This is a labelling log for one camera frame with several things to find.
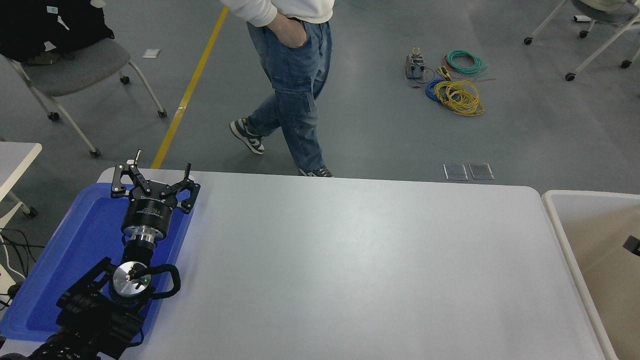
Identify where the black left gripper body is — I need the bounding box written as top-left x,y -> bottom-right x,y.
121,187 -> 177,236

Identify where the blue plastic tray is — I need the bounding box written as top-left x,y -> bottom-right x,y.
0,182 -> 195,342

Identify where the white side table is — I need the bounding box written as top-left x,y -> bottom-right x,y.
0,141 -> 43,219

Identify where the grey seat white-legged chair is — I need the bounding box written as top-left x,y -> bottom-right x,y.
0,37 -> 168,159

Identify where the white power strip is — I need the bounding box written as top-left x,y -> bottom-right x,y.
0,265 -> 19,297

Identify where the person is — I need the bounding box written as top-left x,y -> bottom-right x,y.
220,0 -> 335,178

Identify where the black bag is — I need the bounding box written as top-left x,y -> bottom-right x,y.
0,0 -> 115,64

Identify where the small grey device box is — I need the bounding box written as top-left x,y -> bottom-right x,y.
405,47 -> 429,80

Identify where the clear floor plate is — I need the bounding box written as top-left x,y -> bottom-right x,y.
443,163 -> 469,181
468,163 -> 495,181

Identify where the large pale bin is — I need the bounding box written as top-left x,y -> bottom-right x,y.
542,190 -> 640,360

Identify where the white-legged wheeled chair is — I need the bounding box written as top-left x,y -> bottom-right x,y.
523,0 -> 640,82

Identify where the black cables bundle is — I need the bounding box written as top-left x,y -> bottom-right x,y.
0,227 -> 46,311

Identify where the blue cable coil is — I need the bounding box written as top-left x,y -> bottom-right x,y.
425,78 -> 458,103

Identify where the yellow cable coil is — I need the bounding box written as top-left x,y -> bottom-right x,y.
434,80 -> 485,117

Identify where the green cable coil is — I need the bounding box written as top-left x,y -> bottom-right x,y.
445,50 -> 488,77

